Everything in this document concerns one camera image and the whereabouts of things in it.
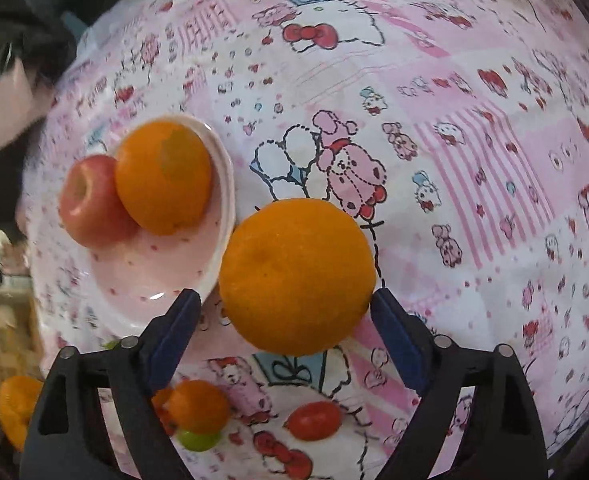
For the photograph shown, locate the orange with greenish patch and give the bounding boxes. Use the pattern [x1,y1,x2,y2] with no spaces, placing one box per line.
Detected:
[114,116,213,237]

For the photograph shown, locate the small green fruit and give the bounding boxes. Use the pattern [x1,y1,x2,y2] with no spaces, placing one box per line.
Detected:
[177,430,222,452]

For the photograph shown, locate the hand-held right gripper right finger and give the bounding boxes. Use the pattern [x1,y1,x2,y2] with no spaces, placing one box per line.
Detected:
[369,288,550,480]

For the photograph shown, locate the pink cartoon printed bed sheet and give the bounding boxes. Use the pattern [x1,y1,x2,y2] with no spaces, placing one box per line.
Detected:
[17,0,589,480]

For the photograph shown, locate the large orange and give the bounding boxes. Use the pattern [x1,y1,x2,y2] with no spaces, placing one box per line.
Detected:
[218,198,378,357]

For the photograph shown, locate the small tangerine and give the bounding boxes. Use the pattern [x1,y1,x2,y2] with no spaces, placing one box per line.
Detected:
[167,380,231,435]

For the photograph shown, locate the pink dotted plate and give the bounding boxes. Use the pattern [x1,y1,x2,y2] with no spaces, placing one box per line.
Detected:
[82,114,236,338]

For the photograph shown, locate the black and pink cloth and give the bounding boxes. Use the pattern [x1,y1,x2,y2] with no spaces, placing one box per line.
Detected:
[0,0,120,171]

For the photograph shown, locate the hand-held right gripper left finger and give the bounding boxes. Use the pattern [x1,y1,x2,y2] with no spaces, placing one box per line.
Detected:
[19,288,202,480]

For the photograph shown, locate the red apple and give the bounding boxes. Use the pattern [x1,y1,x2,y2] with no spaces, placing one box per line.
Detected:
[58,155,140,250]

